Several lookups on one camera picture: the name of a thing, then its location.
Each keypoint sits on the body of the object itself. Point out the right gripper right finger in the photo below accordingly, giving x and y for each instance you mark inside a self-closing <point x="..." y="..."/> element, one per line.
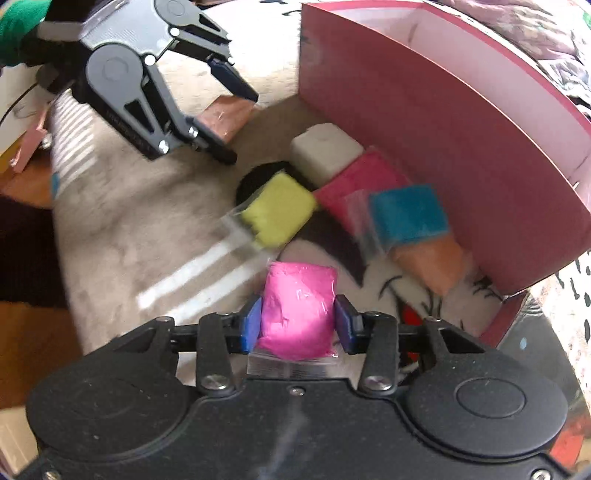
<point x="374" y="335"/>

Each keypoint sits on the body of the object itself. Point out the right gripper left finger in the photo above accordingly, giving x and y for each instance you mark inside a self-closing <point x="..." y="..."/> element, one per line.
<point x="218" y="337"/>

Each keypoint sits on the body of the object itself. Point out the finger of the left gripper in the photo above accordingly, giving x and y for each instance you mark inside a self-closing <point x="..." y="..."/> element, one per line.
<point x="217" y="57"/>
<point x="172" y="128"/>

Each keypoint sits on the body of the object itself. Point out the magenta clay bag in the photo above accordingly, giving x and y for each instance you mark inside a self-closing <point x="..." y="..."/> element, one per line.
<point x="297" y="325"/>

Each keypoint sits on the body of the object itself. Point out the black green gloved left hand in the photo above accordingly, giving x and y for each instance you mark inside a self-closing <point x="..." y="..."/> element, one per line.
<point x="20" y="22"/>

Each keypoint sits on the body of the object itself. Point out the brown clay bag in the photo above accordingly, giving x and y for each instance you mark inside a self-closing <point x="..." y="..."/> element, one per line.
<point x="227" y="115"/>

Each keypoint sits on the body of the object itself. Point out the orange clay bag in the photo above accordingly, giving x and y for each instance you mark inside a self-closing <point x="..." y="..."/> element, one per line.
<point x="440" y="264"/>

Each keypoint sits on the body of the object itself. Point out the blue clay bag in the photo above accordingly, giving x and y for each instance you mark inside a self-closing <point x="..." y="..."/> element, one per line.
<point x="391" y="218"/>

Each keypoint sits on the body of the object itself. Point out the Mickey Mouse bed blanket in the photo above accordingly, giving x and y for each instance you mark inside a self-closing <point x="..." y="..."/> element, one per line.
<point x="138" y="239"/>

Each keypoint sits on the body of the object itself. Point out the yellow clay bag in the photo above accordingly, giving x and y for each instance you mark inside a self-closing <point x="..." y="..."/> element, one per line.
<point x="272" y="215"/>

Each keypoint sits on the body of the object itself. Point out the white clay bag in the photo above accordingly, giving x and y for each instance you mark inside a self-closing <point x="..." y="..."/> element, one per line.
<point x="323" y="151"/>

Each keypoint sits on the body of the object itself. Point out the crimson clay bag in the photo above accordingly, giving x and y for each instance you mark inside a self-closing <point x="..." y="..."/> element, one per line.
<point x="371" y="172"/>

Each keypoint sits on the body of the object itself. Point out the red cardboard box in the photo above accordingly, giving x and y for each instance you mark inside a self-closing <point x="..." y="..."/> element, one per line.
<point x="454" y="107"/>

